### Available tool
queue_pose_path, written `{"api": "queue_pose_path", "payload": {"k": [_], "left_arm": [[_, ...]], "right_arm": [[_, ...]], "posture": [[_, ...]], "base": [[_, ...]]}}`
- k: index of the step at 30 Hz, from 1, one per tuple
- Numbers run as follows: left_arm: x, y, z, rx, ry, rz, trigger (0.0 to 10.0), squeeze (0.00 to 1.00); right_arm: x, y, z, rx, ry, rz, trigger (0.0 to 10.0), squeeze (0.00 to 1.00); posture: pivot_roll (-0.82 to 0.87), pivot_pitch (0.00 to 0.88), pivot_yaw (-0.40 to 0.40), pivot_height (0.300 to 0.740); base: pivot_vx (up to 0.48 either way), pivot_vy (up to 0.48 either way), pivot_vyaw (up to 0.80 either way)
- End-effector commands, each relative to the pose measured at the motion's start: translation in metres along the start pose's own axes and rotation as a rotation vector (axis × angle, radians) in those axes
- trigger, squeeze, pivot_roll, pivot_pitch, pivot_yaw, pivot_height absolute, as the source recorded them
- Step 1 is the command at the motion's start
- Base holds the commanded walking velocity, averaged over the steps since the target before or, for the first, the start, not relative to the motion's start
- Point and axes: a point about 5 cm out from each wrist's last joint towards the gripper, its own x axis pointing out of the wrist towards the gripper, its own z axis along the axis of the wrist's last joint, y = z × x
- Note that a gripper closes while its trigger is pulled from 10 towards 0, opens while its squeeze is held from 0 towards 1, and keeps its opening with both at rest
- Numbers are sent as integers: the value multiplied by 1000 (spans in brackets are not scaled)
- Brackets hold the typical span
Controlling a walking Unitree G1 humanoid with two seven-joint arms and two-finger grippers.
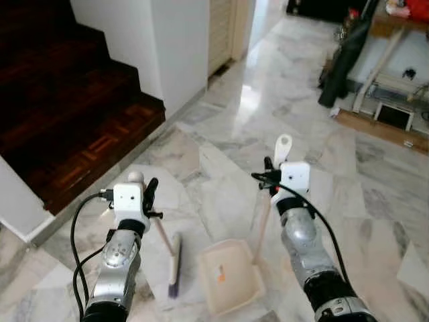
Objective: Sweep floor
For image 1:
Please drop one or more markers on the black plug in wall socket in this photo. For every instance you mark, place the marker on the black plug in wall socket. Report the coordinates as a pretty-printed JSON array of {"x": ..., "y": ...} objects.
[{"x": 407, "y": 72}]

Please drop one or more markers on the brown wooden plank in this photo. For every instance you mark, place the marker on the brown wooden plank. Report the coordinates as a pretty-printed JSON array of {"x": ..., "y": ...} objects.
[{"x": 385, "y": 134}]

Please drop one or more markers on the white-framed black tablet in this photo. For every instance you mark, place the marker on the white-framed black tablet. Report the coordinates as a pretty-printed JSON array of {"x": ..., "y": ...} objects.
[{"x": 394, "y": 115}]

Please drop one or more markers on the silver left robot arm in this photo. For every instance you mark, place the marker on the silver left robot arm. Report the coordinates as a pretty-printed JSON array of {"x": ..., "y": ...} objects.
[{"x": 114, "y": 268}]

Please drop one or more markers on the small beige purple-bristled broom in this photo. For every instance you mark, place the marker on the small beige purple-bristled broom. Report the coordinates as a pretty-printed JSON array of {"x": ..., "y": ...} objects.
[{"x": 174, "y": 263}]

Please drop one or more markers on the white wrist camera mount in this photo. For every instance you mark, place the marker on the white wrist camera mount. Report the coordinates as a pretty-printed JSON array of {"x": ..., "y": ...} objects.
[
  {"x": 127, "y": 201},
  {"x": 294, "y": 180}
]

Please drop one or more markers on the pink plastic bag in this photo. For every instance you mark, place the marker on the pink plastic bag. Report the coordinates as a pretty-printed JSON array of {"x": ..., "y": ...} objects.
[{"x": 395, "y": 8}]

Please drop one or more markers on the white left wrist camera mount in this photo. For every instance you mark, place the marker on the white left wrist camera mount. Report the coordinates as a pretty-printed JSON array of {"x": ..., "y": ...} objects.
[{"x": 127, "y": 201}]

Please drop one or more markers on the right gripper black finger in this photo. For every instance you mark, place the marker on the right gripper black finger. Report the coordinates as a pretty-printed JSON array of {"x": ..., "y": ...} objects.
[
  {"x": 269, "y": 164},
  {"x": 266, "y": 190}
]

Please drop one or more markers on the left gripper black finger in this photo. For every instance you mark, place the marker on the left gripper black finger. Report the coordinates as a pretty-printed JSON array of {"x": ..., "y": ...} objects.
[{"x": 151, "y": 188}]

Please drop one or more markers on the dark wooden stairs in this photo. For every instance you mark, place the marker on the dark wooden stairs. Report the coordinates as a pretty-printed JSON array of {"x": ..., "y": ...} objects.
[{"x": 67, "y": 100}]

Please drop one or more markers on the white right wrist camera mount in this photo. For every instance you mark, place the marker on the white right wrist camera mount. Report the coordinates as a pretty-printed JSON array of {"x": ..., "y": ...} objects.
[{"x": 294, "y": 180}]

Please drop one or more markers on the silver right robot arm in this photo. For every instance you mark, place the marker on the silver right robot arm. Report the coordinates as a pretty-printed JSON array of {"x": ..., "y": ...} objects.
[{"x": 308, "y": 248}]

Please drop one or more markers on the red cloth item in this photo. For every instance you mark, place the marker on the red cloth item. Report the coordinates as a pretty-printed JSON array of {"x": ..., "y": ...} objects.
[{"x": 417, "y": 8}]

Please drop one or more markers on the beige louvered door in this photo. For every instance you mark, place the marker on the beige louvered door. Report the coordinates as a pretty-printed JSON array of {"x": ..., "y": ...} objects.
[{"x": 224, "y": 30}]

